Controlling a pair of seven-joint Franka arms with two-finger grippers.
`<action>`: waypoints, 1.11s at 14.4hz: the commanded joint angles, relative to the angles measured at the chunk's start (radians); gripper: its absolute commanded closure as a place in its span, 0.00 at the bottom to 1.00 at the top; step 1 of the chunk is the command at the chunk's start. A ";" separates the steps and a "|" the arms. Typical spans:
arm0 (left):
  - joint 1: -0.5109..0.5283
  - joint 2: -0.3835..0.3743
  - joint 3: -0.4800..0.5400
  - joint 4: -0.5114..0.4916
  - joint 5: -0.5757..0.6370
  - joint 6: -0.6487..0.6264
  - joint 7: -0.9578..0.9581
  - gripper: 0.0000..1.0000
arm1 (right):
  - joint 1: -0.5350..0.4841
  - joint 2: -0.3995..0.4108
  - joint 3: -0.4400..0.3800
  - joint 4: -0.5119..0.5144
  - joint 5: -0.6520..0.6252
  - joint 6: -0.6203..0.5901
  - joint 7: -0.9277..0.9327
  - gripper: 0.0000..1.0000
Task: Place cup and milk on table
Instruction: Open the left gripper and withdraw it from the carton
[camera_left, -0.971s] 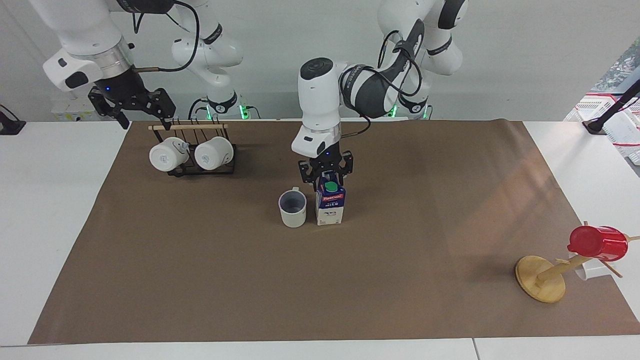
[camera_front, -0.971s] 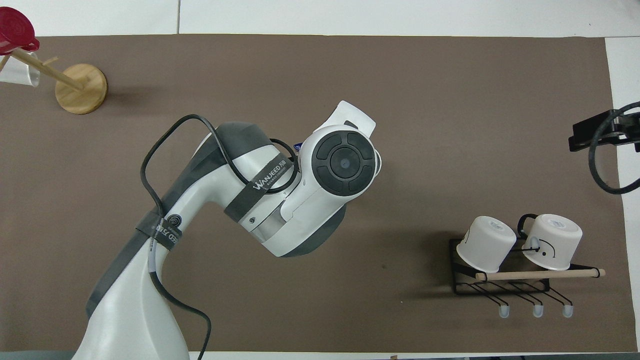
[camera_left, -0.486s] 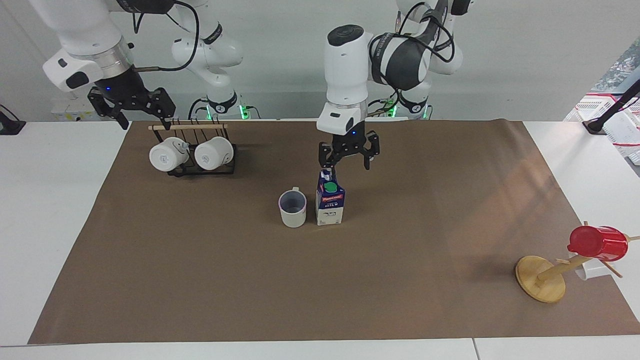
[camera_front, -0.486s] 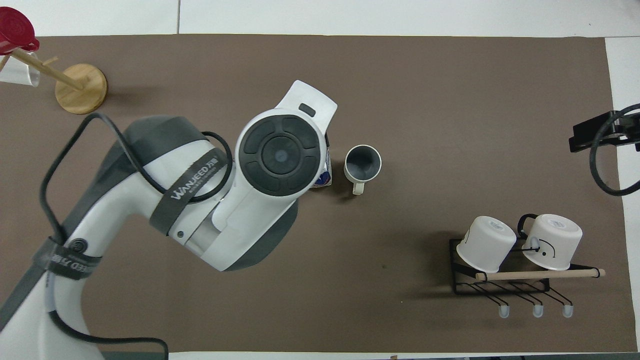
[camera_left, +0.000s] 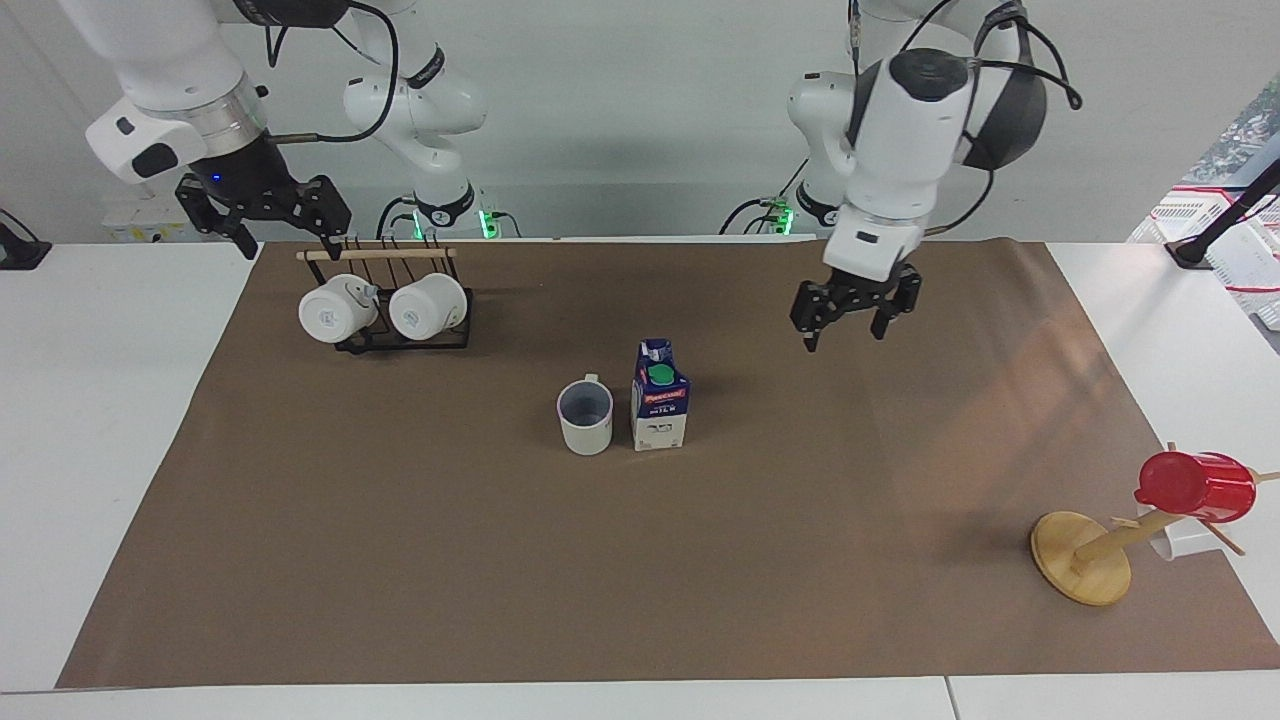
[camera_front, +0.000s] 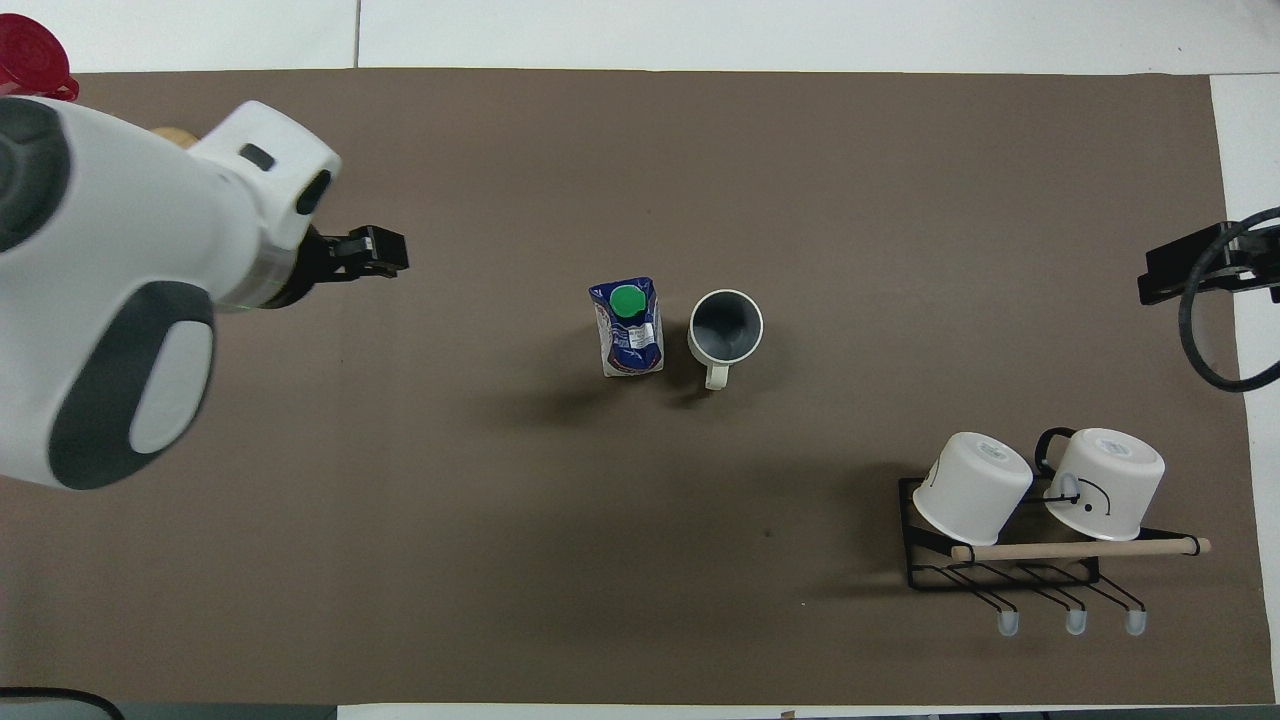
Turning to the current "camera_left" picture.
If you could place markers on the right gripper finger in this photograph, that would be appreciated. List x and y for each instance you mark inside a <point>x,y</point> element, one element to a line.
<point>215,212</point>
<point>322,208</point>

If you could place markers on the white plastic basket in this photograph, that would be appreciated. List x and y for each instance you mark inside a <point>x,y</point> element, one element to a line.
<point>1245,255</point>

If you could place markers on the black stand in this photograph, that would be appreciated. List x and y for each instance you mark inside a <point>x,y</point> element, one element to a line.
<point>1225,218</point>
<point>18,252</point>

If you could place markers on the red cup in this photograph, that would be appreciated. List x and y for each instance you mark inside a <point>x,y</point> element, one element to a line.
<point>1200,487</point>

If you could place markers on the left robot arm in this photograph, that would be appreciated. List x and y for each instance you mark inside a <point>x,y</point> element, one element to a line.
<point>905,130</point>

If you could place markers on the blue and white milk carton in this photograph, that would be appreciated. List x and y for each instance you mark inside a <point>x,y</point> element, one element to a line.
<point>660,410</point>

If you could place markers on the white cup with grey inside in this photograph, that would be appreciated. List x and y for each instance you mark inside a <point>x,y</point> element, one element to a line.
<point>585,430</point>

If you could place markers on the wooden mug tree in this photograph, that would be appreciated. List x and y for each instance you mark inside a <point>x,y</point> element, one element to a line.
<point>1080,565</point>

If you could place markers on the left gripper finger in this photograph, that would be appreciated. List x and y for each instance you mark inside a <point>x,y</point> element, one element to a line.
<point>812,308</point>
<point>898,300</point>

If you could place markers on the white mug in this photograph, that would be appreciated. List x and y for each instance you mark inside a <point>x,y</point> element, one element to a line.
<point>335,310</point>
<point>428,306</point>

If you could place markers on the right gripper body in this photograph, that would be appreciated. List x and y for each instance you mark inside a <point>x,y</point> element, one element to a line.
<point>245,165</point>

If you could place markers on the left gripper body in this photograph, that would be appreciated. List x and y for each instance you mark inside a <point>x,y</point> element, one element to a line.
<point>862,290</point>

